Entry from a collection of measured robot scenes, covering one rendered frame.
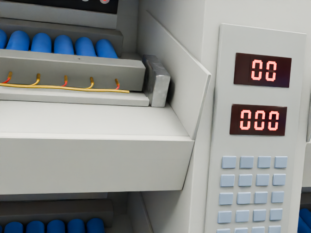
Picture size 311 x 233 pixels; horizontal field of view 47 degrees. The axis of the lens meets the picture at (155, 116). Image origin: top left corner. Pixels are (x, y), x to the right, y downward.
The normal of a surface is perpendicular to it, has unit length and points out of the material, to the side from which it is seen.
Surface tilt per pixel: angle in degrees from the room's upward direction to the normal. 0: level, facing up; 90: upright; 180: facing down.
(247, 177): 90
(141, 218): 90
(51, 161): 113
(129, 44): 90
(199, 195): 90
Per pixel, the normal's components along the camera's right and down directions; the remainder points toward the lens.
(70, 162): 0.24, 0.47
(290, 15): 0.29, 0.10
